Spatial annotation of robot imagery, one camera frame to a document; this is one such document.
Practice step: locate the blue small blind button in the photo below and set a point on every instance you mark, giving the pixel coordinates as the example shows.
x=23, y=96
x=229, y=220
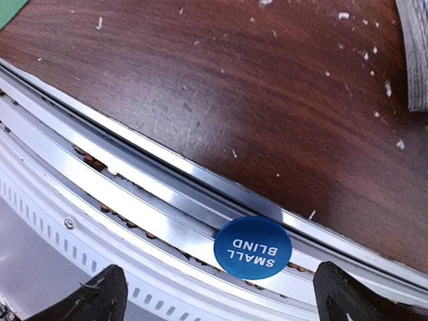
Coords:
x=252, y=248

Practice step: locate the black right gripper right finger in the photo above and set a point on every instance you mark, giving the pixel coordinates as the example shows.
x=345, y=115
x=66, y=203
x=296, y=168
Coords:
x=339, y=296

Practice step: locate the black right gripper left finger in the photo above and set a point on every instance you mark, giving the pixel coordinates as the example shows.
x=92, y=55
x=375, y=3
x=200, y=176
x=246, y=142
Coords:
x=104, y=297

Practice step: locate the grey playing card deck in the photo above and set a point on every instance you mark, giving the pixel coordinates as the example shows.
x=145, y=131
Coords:
x=413, y=18

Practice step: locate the green round poker mat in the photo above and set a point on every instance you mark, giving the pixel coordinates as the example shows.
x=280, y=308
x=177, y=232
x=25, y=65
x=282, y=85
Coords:
x=9, y=9

